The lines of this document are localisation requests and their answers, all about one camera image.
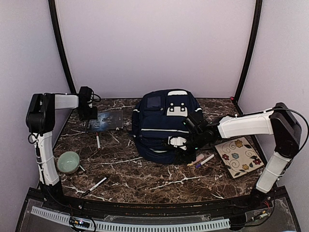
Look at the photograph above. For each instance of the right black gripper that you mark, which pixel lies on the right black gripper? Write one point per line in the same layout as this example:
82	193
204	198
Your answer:
188	158

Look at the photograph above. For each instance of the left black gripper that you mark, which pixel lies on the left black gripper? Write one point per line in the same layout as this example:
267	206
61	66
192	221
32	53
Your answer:
94	116

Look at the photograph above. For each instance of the dark blue hardcover book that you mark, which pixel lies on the dark blue hardcover book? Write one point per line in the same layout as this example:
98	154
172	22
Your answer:
107	120

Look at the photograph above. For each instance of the navy blue backpack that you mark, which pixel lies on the navy blue backpack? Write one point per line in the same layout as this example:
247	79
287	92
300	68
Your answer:
158	115

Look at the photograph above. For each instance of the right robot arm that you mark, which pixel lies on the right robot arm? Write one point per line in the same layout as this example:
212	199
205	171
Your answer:
278	121

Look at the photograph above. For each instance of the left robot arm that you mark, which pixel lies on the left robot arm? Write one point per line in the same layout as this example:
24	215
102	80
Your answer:
41	119

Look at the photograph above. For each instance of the pink highlighter pen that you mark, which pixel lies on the pink highlighter pen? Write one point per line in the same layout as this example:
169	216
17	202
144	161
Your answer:
198	158

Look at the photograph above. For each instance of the blue capped white marker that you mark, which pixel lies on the blue capped white marker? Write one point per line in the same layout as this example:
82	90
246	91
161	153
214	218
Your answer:
205	161

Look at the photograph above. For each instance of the red capped white marker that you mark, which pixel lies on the red capped white marker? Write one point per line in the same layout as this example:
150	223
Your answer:
98	141

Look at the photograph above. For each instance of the floral square ceramic plate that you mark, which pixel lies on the floral square ceramic plate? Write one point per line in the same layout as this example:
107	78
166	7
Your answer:
239	157

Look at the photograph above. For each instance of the black capped white marker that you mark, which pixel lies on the black capped white marker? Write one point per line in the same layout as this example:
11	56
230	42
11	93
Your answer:
95	186

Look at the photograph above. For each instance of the small green circuit board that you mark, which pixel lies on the small green circuit board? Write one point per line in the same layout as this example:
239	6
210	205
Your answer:
78	222

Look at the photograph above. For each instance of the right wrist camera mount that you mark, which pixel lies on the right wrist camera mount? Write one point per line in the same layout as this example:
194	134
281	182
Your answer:
176	142

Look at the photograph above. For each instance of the black front rail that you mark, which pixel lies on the black front rail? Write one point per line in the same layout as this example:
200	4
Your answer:
94	208

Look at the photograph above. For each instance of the white slotted cable duct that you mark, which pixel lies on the white slotted cable duct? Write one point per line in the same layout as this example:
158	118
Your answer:
134	224

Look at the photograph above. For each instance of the left black frame post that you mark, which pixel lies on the left black frame post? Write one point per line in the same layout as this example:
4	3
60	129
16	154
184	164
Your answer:
60	45

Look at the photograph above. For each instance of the black frame post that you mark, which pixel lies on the black frame post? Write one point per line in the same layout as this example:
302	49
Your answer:
60	45
249	52

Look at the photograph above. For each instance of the right black frame post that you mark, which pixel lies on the right black frame post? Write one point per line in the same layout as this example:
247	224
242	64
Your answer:
249	52

